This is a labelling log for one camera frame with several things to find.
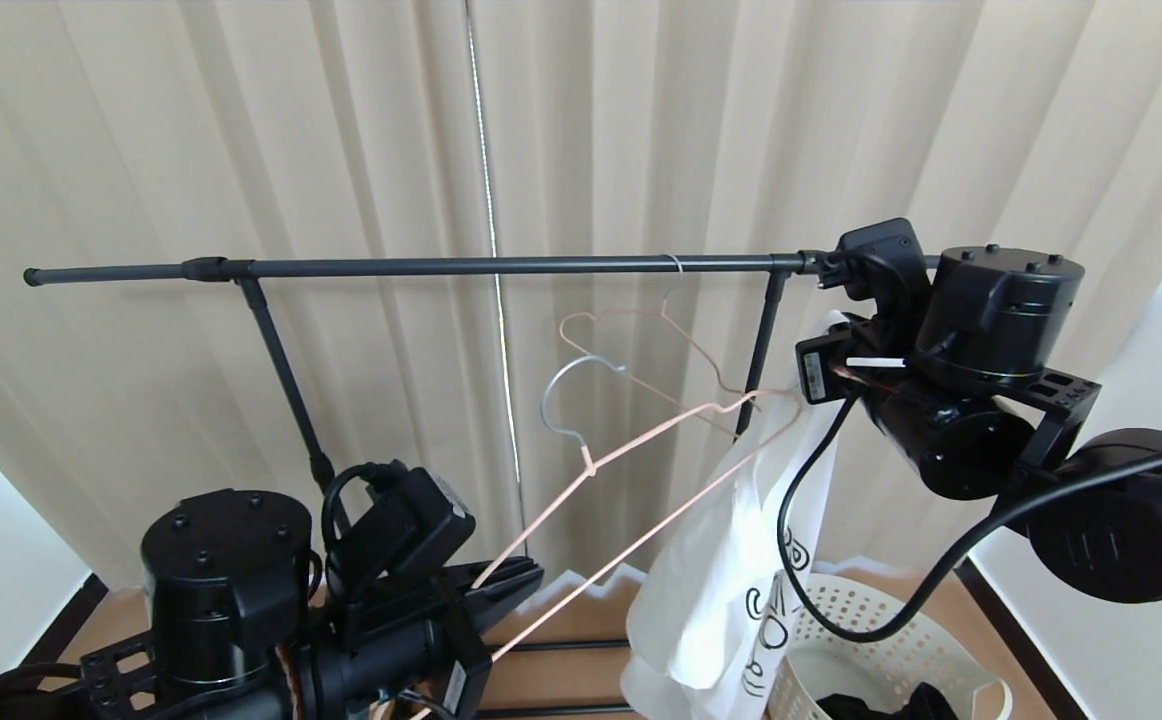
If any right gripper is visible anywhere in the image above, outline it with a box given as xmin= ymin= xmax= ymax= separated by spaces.
xmin=796 ymin=324 xmax=1039 ymax=502

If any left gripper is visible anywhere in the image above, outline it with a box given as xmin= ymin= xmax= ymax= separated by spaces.
xmin=281 ymin=558 xmax=546 ymax=720

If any pink clothes hanger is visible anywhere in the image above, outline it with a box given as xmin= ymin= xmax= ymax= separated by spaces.
xmin=558 ymin=283 xmax=774 ymax=437
xmin=381 ymin=354 xmax=805 ymax=720

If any white printed garment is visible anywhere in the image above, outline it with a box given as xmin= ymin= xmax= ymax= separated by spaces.
xmin=621 ymin=310 xmax=853 ymax=720

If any white laundry basket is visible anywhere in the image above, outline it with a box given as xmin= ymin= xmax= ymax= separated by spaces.
xmin=769 ymin=573 xmax=1015 ymax=720

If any black clothes rack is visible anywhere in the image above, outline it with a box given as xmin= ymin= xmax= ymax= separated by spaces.
xmin=23 ymin=250 xmax=942 ymax=720

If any black garment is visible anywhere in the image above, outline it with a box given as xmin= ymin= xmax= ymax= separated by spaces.
xmin=816 ymin=683 xmax=963 ymax=720

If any beige curtain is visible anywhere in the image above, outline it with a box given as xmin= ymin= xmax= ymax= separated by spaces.
xmin=0 ymin=0 xmax=1162 ymax=593

